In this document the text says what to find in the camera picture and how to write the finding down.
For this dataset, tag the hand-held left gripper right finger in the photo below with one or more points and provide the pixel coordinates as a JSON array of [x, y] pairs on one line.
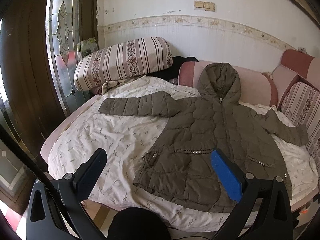
[[226, 175]]

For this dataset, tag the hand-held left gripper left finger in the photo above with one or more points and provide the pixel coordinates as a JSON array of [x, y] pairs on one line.
[[96, 163]]

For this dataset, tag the olive hooded puffer jacket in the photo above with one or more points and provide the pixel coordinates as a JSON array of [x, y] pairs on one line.
[[200, 130]]

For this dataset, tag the white floral bed sheet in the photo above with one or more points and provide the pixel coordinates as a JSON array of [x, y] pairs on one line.
[[100, 135]]

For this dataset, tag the black rounded object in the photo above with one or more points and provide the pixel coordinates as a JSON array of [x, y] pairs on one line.
[[140, 225]]

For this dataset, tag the crumpled floral cloth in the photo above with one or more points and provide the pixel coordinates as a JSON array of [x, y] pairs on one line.
[[108, 86]]

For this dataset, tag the long pink quilted back cushion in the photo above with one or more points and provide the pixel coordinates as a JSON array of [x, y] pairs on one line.
[[255, 85]]

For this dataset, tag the striped floral seat cushion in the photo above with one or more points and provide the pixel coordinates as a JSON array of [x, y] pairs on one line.
[[302, 105]]

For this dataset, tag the striped floral bolster pillow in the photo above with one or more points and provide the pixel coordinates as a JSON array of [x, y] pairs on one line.
[[120, 60]]

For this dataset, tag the purple cloth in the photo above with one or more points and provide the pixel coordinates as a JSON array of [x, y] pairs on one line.
[[173, 81]]

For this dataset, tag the green printed bag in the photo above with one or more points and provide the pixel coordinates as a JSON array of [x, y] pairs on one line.
[[87, 46]]

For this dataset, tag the black cloth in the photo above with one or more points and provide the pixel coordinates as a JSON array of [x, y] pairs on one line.
[[180, 65]]

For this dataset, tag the short pink quilted back cushion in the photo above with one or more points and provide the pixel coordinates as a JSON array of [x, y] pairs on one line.
[[295, 62]]

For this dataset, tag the beige wall light switch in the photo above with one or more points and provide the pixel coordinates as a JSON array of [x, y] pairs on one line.
[[199, 5], [210, 6]]

